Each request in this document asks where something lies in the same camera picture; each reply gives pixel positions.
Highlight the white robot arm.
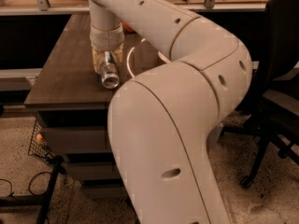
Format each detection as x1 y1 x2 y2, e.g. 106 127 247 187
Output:
92 0 252 224

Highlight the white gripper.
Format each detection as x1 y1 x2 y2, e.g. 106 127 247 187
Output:
90 24 124 74

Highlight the top grey drawer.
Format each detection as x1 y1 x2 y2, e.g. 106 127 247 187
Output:
40 126 111 155

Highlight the grey shelf rail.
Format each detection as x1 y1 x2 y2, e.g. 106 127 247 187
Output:
0 0 268 16

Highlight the black metal stand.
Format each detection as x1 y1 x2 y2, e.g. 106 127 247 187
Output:
0 156 64 224

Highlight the white paper bowl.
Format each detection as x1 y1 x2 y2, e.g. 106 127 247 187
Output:
158 52 170 63

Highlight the middle grey drawer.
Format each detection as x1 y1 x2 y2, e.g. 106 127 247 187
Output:
65 162 120 181

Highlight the grey drawer cabinet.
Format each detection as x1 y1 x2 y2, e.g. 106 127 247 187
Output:
23 13 225 200

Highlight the small orange ball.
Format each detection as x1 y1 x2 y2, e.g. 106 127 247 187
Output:
36 133 45 143

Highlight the black office chair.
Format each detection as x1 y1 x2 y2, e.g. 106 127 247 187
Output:
222 0 299 188

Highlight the black floor cable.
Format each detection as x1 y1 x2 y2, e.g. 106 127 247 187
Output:
0 171 53 198

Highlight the grey drawer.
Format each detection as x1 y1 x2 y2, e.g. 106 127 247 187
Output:
80 184 127 199
65 162 120 181
40 126 111 155

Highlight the red apple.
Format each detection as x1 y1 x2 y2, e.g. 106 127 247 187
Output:
121 21 135 33

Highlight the bottom grey drawer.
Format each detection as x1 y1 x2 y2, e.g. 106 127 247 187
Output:
80 184 127 199

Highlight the black wire basket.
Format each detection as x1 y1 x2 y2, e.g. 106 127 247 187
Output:
28 120 56 165

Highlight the silver blue redbull can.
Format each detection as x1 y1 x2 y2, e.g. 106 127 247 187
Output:
100 51 120 90

